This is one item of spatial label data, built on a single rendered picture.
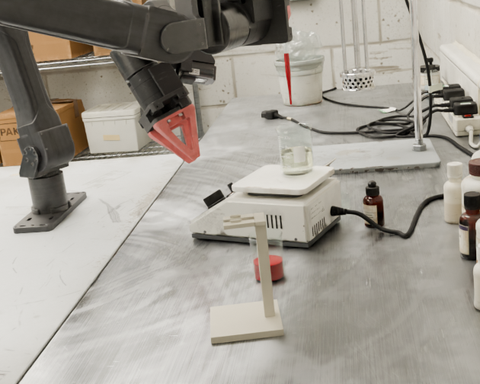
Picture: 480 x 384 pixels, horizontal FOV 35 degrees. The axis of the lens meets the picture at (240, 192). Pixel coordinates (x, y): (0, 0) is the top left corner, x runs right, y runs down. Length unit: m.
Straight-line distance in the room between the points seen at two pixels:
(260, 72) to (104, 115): 0.74
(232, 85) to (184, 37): 2.71
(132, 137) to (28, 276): 2.29
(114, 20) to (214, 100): 2.76
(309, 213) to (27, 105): 0.54
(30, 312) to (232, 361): 0.31
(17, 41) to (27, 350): 0.62
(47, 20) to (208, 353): 0.39
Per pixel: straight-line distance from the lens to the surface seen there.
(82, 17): 0.87
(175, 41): 0.89
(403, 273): 1.00
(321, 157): 1.54
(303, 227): 1.08
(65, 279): 1.11
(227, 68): 3.59
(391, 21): 3.54
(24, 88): 1.36
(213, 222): 1.15
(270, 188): 1.09
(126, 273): 1.09
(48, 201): 1.39
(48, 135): 1.36
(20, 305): 1.05
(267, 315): 0.88
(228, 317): 0.90
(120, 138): 3.42
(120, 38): 0.87
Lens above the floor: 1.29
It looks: 16 degrees down
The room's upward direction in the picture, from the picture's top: 6 degrees counter-clockwise
